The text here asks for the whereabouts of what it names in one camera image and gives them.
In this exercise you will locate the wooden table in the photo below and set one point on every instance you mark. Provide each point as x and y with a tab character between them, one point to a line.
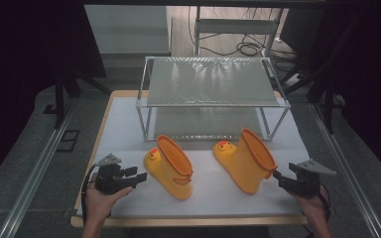
185	221

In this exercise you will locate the white cabinet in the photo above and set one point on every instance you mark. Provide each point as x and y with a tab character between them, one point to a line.
129	29

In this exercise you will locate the black tripod stand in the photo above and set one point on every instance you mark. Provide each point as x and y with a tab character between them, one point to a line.
327	99
59	99

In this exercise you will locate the yellow duck rain boot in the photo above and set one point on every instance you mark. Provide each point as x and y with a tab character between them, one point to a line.
170	172
244	165

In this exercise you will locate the person's left hand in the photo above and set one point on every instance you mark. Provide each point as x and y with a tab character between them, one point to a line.
99	203

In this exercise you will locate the two-tier metal shoe rack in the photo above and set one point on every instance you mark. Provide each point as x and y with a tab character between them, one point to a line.
211	82

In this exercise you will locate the person's right hand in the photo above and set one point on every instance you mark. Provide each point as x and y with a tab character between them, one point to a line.
312	206

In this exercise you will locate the white metal frame stand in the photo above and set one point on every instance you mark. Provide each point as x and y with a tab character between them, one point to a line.
234	26

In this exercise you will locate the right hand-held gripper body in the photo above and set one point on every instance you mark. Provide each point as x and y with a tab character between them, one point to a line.
306	180

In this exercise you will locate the black curtain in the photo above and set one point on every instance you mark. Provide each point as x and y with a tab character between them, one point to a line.
20	66
370	82

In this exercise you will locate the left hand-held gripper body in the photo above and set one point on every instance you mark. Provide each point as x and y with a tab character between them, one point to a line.
109	180

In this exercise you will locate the aluminium floor rail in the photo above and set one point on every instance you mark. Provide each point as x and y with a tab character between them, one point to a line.
36	172
347	172

